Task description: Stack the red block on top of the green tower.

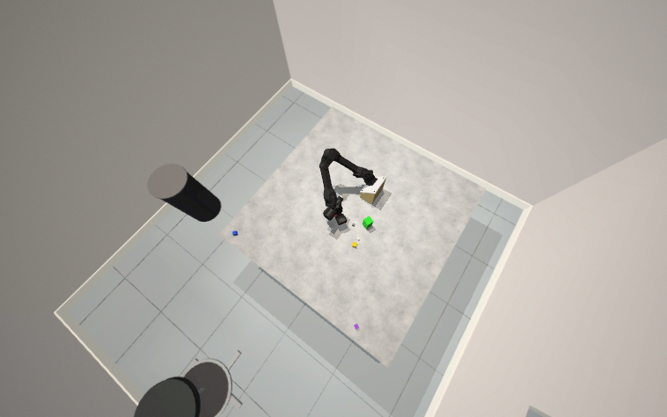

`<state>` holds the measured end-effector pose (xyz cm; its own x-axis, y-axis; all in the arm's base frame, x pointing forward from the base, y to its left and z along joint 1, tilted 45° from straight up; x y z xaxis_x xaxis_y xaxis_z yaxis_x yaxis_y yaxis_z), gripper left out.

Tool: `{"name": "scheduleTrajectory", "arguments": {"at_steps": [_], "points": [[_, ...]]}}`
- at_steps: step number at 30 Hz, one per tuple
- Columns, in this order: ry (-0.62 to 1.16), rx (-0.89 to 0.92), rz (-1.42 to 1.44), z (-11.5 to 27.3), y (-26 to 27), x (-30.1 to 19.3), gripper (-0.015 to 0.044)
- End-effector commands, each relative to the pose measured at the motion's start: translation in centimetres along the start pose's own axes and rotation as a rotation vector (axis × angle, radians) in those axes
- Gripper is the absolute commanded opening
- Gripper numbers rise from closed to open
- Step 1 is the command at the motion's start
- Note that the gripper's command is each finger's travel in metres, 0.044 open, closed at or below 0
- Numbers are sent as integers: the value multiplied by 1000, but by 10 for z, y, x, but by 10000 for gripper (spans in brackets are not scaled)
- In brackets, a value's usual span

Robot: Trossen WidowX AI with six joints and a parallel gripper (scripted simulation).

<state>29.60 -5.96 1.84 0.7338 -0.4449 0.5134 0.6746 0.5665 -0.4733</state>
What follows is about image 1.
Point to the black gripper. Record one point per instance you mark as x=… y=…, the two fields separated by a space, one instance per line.
x=340 y=218

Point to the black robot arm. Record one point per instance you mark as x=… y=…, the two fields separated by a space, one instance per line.
x=328 y=157

